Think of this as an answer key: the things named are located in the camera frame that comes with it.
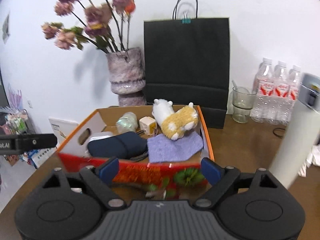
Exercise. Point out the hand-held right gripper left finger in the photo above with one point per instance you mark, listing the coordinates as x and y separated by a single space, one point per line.
110 170

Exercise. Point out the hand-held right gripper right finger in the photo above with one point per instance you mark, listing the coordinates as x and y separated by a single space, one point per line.
211 170

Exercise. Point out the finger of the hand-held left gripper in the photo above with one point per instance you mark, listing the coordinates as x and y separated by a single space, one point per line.
35 141

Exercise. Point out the navy zipper case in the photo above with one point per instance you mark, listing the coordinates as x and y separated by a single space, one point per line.
117 146

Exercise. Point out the red and orange cardboard box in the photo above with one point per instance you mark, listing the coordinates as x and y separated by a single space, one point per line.
140 172

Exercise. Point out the white plastic bottle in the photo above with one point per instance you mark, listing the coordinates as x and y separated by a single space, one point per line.
100 137

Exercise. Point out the purple cloth pouch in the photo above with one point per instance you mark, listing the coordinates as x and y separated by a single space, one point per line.
172 150

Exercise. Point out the clear plastic ball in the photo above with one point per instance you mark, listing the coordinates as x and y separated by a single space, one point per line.
127 122

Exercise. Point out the cream cube charger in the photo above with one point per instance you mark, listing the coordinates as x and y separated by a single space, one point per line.
147 125

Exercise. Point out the white and yellow plush alpaca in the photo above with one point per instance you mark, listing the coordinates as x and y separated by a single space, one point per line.
180 120

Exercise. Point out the wooden desktop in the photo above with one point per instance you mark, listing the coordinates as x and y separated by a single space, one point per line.
250 145

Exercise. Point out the blue and white carton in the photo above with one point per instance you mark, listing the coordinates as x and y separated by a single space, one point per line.
37 156

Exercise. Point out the purple plastic bag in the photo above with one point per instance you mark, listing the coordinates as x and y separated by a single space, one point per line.
15 96

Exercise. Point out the cream thermos flask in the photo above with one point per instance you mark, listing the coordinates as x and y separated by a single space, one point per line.
292 135

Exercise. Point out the clear straw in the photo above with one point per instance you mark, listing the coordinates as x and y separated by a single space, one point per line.
235 84

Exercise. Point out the white and red packet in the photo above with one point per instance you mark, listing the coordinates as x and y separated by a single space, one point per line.
302 171

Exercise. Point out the purple mottled vase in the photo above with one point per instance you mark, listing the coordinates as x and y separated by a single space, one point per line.
126 77

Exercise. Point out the clear water bottle red label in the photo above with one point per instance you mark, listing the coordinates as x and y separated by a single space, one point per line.
293 92
265 87
280 90

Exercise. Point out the crumpled white tissue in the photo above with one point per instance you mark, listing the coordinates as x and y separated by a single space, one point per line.
313 155

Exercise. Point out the black paper bag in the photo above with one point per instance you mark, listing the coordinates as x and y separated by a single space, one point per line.
186 60

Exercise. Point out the dried pink flowers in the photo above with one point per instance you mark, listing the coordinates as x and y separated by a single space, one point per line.
95 25

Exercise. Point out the teal binder clip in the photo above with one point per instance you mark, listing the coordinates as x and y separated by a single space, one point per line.
185 20

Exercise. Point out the white wall socket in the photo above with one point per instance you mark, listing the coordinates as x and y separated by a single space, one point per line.
30 104

